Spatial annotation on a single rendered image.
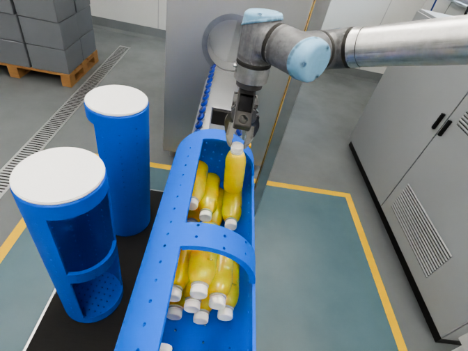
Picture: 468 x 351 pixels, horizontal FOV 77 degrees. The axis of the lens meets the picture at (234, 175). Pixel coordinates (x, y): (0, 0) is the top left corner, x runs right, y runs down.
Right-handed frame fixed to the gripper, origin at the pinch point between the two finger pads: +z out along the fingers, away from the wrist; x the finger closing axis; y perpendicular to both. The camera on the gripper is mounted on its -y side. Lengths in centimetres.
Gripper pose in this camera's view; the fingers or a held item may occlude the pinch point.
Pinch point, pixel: (237, 145)
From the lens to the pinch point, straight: 90.4
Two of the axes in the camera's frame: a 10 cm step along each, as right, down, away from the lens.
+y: 0.4, -6.6, 7.5
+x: -9.9, -1.4, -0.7
